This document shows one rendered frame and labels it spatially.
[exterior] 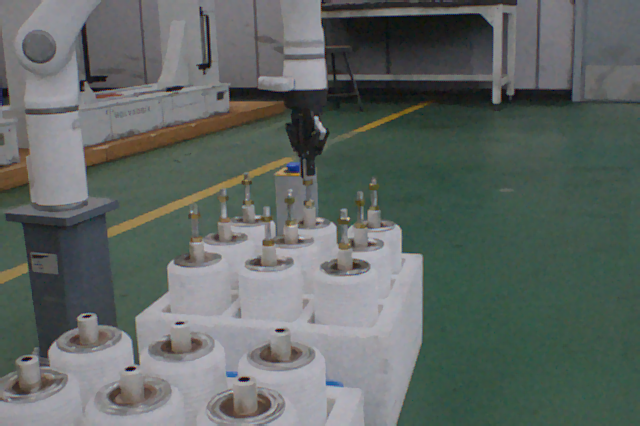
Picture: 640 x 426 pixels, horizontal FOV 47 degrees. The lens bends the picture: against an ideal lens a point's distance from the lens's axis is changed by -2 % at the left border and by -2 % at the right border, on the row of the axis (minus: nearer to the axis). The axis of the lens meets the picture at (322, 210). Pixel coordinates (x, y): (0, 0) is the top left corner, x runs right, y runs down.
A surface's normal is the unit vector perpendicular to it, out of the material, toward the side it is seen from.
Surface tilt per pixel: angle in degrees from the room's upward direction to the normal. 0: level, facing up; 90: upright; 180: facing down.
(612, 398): 0
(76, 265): 88
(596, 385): 0
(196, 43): 90
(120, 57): 90
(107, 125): 90
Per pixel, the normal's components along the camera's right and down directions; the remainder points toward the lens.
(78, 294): 0.38, 0.21
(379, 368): -0.25, 0.24
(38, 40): 0.11, 0.14
